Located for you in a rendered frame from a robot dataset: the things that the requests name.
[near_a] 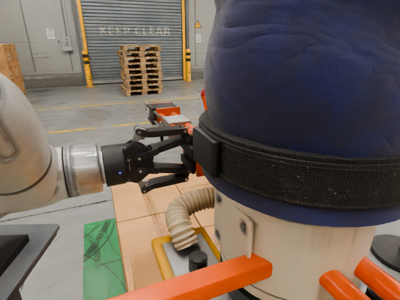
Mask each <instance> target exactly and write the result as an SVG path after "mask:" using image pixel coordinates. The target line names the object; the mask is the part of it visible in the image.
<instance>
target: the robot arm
mask: <svg viewBox="0 0 400 300"><path fill-rule="evenodd" d="M134 131H135V132H134V135H133V138H132V140H129V141H128V142H126V143H118V144H113V145H104V146H101V149H97V145H96V144H95V143H87V144H82V145H73V146H70V145H68V146H62V147H53V146H52V145H51V144H49V142H48V137H47V135H46V132H45V129H44V128H43V125H42V123H41V121H40V119H39V117H38V115H37V114H36V111H35V110H34V108H33V107H32V105H31V103H30V102H29V100H28V99H27V97H26V96H25V94H24V93H23V92H22V91H21V90H20V89H19V88H18V87H17V86H16V85H15V84H14V83H13V82H12V81H11V80H10V79H8V78H7V77H6V76H4V75H3V74H1V73H0V218H2V217H5V216H6V215H8V214H10V213H18V212H22V211H28V210H33V209H37V208H42V207H46V206H49V205H53V204H55V203H57V202H59V201H62V200H64V199H67V198H72V197H78V196H82V195H88V194H92V193H98V192H102V191H103V190H104V188H103V184H107V187H109V186H115V185H122V184H125V183H127V182H133V183H137V184H138V185H139V187H140V190H141V192H142V193H143V194H145V193H147V192H149V191H151V190H153V189H156V188H161V187H165V186H170V185H175V184H178V183H183V182H187V181H188V180H189V178H188V177H189V174H190V171H189V170H188V169H187V168H186V166H185V165H184V164H178V163H161V162H154V161H153V159H154V156H156V155H158V154H159V153H161V152H164V151H167V150H169V149H172V148H175V147H178V146H180V145H184V144H186V143H189V144H190V145H191V146H193V133H188V130H187V128H185V127H184V126H183V125H178V126H164V127H150V128H145V127H140V126H135V127H134ZM174 135H178V136H175V137H171V138H169V139H166V140H163V141H160V142H157V143H151V144H149V145H144V144H142V143H140V142H139V140H144V139H145V138H156V137H163V136H174ZM159 173H174V174H169V175H166V176H160V177H154V178H151V179H148V180H147V179H144V178H145V177H146V176H147V175H148V174H159ZM143 179H144V180H143Z"/></svg>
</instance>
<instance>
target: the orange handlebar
mask: <svg viewBox="0 0 400 300"><path fill-rule="evenodd" d="M184 127H185V128H187V130H188V133H193V128H194V127H195V126H193V125H191V124H190V123H186V124H185V125H184ZM272 269H273V266H272V264H271V262H269V261H267V260H266V259H264V258H262V257H259V256H257V255H255V254H253V253H251V257H250V258H248V257H247V256H246V255H242V256H239V257H236V258H232V259H230V260H227V261H223V262H220V263H218V264H214V265H211V266H208V267H205V268H202V269H199V270H195V271H192V272H190V273H186V274H183V275H180V276H177V277H174V278H171V279H168V280H165V281H161V282H158V283H155V284H153V285H149V286H145V287H142V288H140V289H136V290H133V291H131V292H127V293H124V294H121V295H118V296H115V297H112V298H108V299H105V300H209V299H213V298H215V297H218V296H220V295H224V294H225V293H229V292H231V291H234V290H236V289H240V288H242V287H245V286H247V285H251V284H253V283H256V282H259V281H261V280H264V279H267V278H269V277H270V276H271V274H272ZM354 274H355V276H356V277H357V278H359V279H360V280H361V281H362V282H363V283H364V284H365V285H367V286H368V287H369V288H370V289H371V290H372V291H373V292H375V293H376V294H377V295H378V296H380V297H381V298H382V299H383V300H400V282H399V281H397V280H396V279H395V278H394V277H392V276H391V275H390V274H388V273H387V272H385V271H384V270H383V269H382V268H380V267H379V266H378V265H376V264H375V263H374V262H372V261H371V260H370V259H368V258H367V257H364V258H363V259H362V260H361V261H360V262H359V264H358V265H357V267H356V269H355V272H354ZM319 284H321V285H322V287H324V288H325V290H327V291H328V293H329V294H330V295H331V296H332V297H333V298H334V299H335V300H371V299H370V298H369V297H368V296H367V295H366V294H365V293H363V292H362V291H361V290H360V289H359V288H357V287H356V286H355V285H354V284H353V283H352V282H351V281H350V280H349V279H348V278H346V277H345V276H344V275H343V274H342V273H341V272H340V271H337V270H330V271H328V272H326V273H324V274H323V275H321V277H320V278H319Z"/></svg>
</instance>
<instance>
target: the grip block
mask: <svg viewBox="0 0 400 300"><path fill-rule="evenodd" d="M181 147H182V148H183V153H181V154H180V155H181V162H182V163H183V164H184V165H185V166H186V168H187V169H188V170H189V171H190V172H191V173H192V174H195V169H196V176H197V177H201V176H204V174H203V171H202V168H201V166H200V165H199V164H198V163H197V162H196V161H195V160H194V159H193V146H191V145H190V144H189V143H186V144H184V145H181Z"/></svg>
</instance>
